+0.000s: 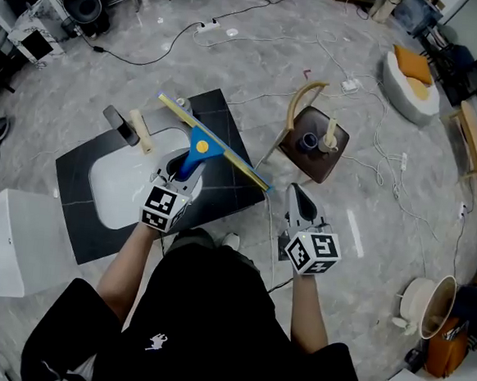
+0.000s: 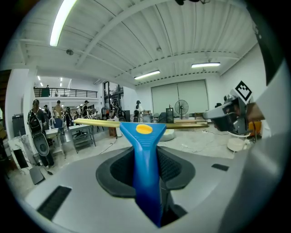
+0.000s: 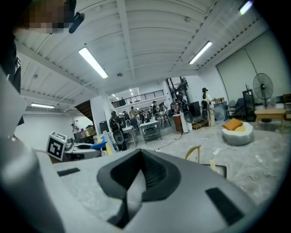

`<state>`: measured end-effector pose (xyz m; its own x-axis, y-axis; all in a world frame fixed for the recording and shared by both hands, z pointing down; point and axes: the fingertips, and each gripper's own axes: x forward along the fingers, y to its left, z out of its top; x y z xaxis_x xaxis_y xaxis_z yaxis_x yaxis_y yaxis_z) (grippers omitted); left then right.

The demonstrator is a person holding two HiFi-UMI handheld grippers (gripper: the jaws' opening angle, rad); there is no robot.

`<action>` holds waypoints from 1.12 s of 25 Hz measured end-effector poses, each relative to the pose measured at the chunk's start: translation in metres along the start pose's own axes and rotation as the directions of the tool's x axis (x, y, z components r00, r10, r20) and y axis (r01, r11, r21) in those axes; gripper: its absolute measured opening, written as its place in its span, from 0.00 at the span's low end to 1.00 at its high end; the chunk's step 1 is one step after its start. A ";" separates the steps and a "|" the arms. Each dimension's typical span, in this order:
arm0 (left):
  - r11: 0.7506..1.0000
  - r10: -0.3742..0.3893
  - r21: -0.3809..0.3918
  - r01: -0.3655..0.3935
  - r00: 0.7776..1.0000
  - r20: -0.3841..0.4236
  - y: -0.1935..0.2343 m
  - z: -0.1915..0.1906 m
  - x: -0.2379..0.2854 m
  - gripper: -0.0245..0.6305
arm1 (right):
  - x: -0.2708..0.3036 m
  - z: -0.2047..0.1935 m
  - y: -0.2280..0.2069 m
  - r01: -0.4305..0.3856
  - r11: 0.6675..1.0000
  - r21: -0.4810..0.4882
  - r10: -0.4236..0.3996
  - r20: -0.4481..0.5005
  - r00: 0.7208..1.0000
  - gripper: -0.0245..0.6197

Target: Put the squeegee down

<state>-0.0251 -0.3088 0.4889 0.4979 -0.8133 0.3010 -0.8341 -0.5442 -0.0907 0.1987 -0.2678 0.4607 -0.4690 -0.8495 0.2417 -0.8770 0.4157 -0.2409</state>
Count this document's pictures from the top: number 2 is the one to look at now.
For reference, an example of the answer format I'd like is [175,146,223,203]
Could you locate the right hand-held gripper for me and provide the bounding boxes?
[202,80,253,137]

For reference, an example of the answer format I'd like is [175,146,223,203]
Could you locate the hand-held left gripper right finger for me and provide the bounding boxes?
[156,146,196,191]

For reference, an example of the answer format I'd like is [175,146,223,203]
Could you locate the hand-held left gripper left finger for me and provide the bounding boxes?
[95,147,137,198]

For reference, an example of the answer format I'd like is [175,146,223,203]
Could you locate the blue squeegee with yellow blade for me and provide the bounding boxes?
[72,118,210,228]

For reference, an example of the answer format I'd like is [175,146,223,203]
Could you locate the white round floor device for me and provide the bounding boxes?
[227,133,251,152]

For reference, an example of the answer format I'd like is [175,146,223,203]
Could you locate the wooden planks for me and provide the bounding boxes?
[173,119,209,125]

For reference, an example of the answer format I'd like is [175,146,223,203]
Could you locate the orange container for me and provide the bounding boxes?
[248,121,262,137]

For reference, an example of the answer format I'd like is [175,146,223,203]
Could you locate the black standing fan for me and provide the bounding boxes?
[174,99,190,120]

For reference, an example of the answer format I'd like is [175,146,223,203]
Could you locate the black glass-door cabinet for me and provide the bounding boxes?
[165,107,175,123]

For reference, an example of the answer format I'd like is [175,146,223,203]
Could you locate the short ceiling tube light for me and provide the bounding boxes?
[191,61,221,69]
[134,70,161,80]

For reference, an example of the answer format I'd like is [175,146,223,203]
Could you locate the grey metal work table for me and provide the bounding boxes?
[65,124,97,153]

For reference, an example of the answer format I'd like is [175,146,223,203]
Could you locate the person's white shirt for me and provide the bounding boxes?
[218,59,291,233]

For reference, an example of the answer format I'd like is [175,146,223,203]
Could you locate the blue chair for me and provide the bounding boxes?
[53,117,66,143]

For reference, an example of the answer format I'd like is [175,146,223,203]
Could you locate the black flat floor pad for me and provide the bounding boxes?
[29,167,45,185]

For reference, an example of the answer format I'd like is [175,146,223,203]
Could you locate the white marble counter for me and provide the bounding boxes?
[8,134,35,170]

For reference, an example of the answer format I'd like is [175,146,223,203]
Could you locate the black balcony railing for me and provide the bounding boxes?
[33,87,98,98]

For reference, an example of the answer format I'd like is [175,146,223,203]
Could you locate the dark grey trash bin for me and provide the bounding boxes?
[12,113,26,137]

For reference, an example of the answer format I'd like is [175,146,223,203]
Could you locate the long ceiling tube light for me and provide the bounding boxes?
[50,0,78,47]

